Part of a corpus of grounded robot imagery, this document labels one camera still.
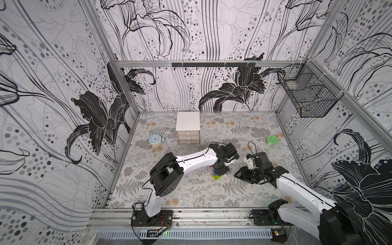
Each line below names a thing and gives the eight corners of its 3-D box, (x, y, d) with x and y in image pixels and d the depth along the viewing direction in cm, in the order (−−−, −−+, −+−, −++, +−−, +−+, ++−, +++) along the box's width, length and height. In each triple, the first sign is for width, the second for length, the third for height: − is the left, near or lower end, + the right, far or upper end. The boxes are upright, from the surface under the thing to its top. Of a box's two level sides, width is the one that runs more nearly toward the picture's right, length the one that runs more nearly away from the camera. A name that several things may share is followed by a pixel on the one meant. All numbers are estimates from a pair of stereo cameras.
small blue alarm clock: (149, 147, 101) (147, 144, 97) (152, 137, 107) (150, 133, 103) (163, 147, 101) (161, 144, 97) (165, 137, 106) (163, 133, 103)
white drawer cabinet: (177, 144, 102) (174, 131, 91) (179, 125, 113) (177, 111, 102) (199, 144, 102) (199, 131, 91) (199, 125, 113) (199, 111, 102)
